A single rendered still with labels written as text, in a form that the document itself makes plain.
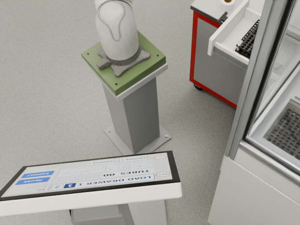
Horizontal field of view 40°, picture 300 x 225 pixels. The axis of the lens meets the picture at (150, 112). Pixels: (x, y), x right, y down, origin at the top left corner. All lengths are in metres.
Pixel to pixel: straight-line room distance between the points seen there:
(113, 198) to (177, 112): 1.52
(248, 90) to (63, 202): 0.57
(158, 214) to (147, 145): 0.43
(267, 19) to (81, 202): 0.67
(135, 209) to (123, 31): 1.08
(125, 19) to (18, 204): 0.83
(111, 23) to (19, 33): 1.63
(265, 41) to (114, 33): 0.85
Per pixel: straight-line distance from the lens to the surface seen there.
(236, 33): 1.88
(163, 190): 1.13
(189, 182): 2.40
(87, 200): 1.15
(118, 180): 1.18
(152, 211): 2.31
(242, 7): 1.86
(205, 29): 2.16
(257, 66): 0.99
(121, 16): 1.63
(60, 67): 2.89
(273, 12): 0.84
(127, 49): 1.71
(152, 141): 2.49
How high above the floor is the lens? 2.26
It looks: 60 degrees down
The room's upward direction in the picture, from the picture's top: 6 degrees counter-clockwise
